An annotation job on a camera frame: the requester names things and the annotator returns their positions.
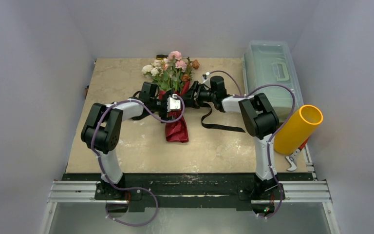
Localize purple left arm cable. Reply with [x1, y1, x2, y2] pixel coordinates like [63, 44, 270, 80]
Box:
[91, 94, 186, 227]

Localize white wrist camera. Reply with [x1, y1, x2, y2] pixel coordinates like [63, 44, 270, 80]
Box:
[201, 72, 210, 89]
[167, 94, 182, 112]

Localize black table edge rail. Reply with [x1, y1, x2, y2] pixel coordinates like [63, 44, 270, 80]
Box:
[61, 173, 314, 213]

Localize clear plastic storage box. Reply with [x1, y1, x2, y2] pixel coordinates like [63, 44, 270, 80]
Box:
[242, 40, 304, 123]

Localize yellow cylinder vase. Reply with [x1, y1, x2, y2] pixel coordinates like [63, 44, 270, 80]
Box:
[274, 105, 323, 155]

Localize aluminium frame rail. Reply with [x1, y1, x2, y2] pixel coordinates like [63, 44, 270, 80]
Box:
[47, 181, 332, 204]

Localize black printed ribbon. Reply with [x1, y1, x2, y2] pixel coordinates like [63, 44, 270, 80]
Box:
[131, 98, 245, 133]

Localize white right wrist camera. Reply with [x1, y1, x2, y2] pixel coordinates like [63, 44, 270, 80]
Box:
[201, 72, 210, 89]

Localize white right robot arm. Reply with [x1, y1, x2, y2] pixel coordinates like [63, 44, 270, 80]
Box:
[182, 76, 279, 198]

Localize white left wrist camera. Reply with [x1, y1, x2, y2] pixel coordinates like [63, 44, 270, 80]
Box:
[167, 94, 182, 112]

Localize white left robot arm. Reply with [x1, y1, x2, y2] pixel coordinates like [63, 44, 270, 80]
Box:
[81, 82, 185, 199]

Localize red handled pliers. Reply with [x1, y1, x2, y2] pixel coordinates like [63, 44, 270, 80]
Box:
[285, 137, 309, 172]

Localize red paper flower bouquet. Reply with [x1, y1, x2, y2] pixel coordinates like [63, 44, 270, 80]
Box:
[141, 51, 200, 143]

